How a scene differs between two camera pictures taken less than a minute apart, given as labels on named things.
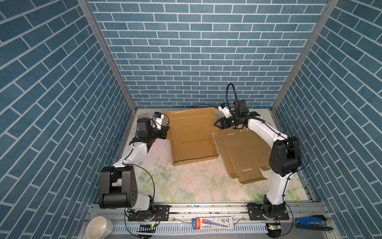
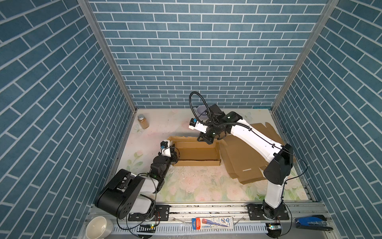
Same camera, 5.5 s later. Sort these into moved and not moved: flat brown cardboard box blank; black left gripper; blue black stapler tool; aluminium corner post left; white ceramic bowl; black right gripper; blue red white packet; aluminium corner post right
Moved: black left gripper; black right gripper
Not moved: blue black stapler tool; aluminium corner post right; blue red white packet; white ceramic bowl; aluminium corner post left; flat brown cardboard box blank
